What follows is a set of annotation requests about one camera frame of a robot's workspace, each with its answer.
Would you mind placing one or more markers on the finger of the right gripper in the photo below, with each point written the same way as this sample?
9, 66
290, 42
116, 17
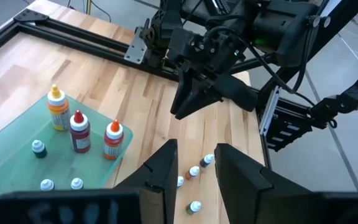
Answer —
183, 90
197, 99

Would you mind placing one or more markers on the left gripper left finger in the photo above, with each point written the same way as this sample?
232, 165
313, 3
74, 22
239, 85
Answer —
163, 174

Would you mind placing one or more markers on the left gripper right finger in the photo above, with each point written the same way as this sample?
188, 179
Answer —
238, 180

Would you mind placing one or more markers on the small black bottle white label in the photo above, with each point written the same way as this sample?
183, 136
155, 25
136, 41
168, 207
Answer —
180, 181

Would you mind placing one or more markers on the small brown orange coloring bottle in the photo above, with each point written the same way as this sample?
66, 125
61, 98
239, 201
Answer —
192, 173

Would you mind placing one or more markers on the small blue food coloring bottle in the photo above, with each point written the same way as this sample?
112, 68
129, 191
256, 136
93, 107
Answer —
206, 161

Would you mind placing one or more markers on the small dark green coloring bottle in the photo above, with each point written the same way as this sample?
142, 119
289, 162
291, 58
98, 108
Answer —
194, 207

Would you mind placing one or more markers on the small black food coloring bottle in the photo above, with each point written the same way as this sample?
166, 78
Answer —
77, 183

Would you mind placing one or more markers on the large red food coloring bottle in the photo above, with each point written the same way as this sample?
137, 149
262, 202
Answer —
80, 137

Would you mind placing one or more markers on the small purple food coloring bottle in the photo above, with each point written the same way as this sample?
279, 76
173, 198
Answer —
47, 185

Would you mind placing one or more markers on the large yellow food coloring bottle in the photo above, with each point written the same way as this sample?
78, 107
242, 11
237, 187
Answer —
59, 115

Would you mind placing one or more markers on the small white-capped coloring bottle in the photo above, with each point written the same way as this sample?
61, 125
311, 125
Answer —
39, 150

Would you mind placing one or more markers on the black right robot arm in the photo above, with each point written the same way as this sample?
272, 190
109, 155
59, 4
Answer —
284, 31

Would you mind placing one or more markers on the translucent teal plastic bin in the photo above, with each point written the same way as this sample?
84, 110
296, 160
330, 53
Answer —
17, 161

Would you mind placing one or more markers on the grey metal bracket plate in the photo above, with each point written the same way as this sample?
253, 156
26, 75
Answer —
135, 46

